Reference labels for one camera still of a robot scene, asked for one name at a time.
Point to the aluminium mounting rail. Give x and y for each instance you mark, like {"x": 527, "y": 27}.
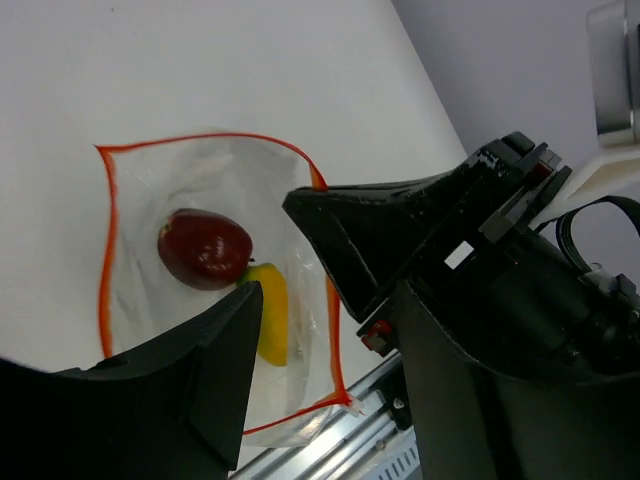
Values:
{"x": 348, "y": 444}

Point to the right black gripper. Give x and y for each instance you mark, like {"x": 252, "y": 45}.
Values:
{"x": 466, "y": 239}

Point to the white slotted cable duct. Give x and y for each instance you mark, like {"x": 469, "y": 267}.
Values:
{"x": 399, "y": 461}

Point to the clear zip top bag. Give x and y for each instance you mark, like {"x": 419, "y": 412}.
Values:
{"x": 245, "y": 177}

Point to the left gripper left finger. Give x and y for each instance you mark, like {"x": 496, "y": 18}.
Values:
{"x": 173, "y": 407}

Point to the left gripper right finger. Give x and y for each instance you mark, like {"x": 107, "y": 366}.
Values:
{"x": 475, "y": 422}

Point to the fake yellow mango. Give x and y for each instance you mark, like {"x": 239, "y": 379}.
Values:
{"x": 273, "y": 339}

